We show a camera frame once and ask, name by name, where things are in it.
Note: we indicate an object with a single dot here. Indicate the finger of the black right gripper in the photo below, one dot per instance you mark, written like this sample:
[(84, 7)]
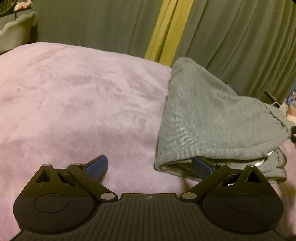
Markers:
[(293, 135)]

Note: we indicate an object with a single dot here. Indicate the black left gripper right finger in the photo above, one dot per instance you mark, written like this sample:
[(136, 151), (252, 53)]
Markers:
[(204, 168)]

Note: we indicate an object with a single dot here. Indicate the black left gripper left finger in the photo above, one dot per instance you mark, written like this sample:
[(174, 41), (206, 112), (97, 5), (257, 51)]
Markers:
[(76, 183)]

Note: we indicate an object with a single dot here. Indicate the grey sweatpants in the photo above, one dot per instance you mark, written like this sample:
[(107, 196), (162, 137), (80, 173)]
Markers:
[(204, 117)]

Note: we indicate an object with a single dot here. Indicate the water bottle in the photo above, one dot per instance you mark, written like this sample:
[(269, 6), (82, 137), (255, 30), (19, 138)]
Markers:
[(291, 98)]

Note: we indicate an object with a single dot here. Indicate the pink plush blanket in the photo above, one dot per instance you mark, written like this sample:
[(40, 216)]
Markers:
[(63, 104)]

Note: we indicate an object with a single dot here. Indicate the grey curtain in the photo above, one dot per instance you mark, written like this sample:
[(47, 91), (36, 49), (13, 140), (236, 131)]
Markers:
[(247, 44)]

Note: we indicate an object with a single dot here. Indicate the yellow curtain strip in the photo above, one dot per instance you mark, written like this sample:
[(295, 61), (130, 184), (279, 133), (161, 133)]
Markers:
[(168, 30)]

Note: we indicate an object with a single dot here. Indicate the white drawstring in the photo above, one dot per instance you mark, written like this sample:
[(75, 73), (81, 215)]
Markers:
[(267, 160)]

